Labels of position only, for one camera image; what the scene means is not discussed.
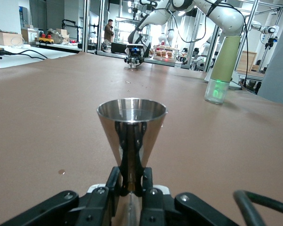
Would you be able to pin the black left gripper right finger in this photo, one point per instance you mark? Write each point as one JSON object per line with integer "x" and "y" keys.
{"x": 179, "y": 212}

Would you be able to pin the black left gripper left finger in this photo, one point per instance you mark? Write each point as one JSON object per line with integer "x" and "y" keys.
{"x": 61, "y": 209}

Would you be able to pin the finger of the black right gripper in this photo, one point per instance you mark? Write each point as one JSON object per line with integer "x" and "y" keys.
{"x": 140, "y": 61}
{"x": 127, "y": 61}

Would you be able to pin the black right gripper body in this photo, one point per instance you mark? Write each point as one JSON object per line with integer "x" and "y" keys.
{"x": 135, "y": 53}

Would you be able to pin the steel jigger measuring cup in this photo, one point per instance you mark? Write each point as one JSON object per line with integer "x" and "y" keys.
{"x": 112, "y": 131}

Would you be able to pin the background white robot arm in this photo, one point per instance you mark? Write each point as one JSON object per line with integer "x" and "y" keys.
{"x": 268, "y": 29}

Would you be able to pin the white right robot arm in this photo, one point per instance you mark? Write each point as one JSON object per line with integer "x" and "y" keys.
{"x": 226, "y": 16}

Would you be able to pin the long black box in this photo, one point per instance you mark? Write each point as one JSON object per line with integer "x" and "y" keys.
{"x": 119, "y": 48}

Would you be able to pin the white rack with breads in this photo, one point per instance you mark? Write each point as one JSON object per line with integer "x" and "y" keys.
{"x": 165, "y": 53}

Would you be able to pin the person in brown jacket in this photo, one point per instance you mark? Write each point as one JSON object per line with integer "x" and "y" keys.
{"x": 108, "y": 30}

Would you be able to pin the cardboard box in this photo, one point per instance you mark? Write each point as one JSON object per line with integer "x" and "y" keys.
{"x": 66, "y": 34}

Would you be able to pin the crumpled grey bag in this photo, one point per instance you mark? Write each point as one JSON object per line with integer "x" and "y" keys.
{"x": 55, "y": 35}

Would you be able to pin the yellow toy car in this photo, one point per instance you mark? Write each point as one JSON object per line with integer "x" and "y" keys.
{"x": 46, "y": 40}

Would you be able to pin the brown table cover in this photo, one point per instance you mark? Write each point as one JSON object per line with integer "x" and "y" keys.
{"x": 61, "y": 117}

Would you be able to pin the wooden crate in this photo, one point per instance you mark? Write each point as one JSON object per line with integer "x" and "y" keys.
{"x": 247, "y": 61}

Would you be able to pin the light wooden box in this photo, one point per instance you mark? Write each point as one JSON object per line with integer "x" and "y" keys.
{"x": 4, "y": 38}

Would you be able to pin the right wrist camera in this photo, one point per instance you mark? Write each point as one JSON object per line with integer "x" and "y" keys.
{"x": 134, "y": 46}

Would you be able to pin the aluminium frame post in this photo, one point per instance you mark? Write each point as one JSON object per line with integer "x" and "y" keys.
{"x": 86, "y": 23}

